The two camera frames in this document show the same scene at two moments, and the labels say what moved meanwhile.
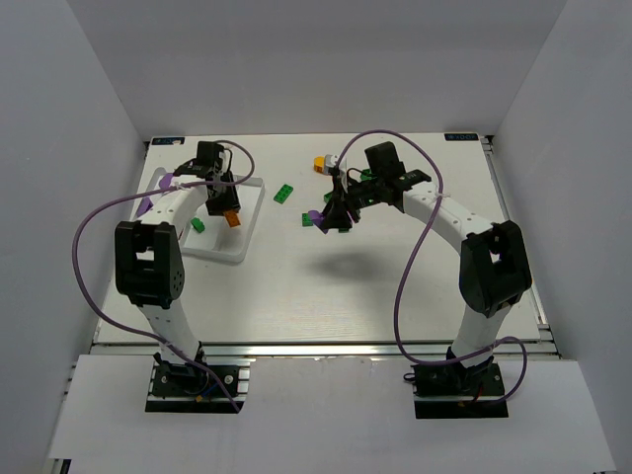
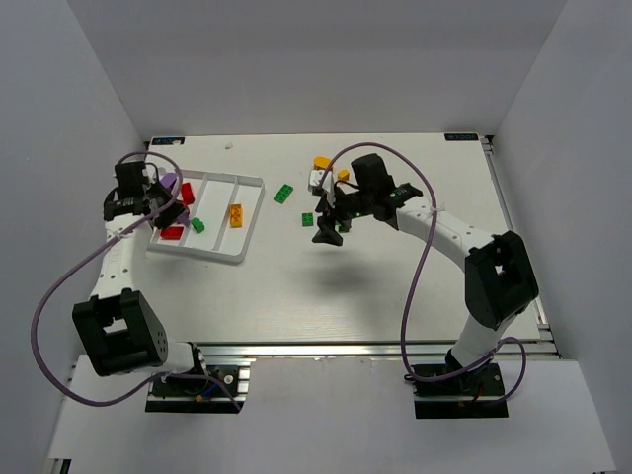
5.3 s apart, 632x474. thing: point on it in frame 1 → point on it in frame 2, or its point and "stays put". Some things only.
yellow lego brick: [232, 218] stays put
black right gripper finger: [351, 206] → [324, 206]
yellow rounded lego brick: [319, 164] stays put
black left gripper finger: [232, 199] → [171, 214]
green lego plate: [283, 194] stays put
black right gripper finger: [336, 215] → [327, 233]
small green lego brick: [197, 224] stays put
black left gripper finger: [217, 200] → [166, 216]
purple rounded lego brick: [164, 181] stays put
